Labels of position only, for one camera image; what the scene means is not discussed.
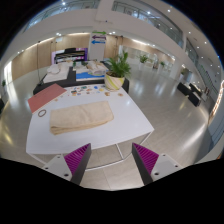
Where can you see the blue mat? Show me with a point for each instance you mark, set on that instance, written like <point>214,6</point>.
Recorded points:
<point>86,76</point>

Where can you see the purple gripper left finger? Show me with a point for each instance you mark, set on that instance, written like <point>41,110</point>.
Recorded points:
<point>72,166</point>

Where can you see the red mat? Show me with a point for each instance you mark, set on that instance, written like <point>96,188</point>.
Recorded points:
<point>43,97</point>

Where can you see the potted green plant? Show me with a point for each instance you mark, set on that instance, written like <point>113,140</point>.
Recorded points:
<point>119,70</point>

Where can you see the black display table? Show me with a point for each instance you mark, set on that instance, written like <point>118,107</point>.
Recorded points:
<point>68,82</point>

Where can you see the small colourful items row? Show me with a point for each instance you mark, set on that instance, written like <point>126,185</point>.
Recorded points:
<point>97,91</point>

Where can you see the beige folded towel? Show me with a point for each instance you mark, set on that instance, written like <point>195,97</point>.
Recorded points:
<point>80,117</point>

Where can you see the white folded cloth pile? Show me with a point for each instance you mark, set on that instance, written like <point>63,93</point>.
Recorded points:
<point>96,68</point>

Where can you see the white table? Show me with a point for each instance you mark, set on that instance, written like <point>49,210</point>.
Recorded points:
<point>129,122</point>

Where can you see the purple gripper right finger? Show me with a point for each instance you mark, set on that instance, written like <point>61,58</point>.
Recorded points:
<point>153,166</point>

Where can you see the black bench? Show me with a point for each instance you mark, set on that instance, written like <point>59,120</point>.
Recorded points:
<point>191,92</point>

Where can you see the white direction sign pillar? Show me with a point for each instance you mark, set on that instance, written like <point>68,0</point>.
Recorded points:
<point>97,45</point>

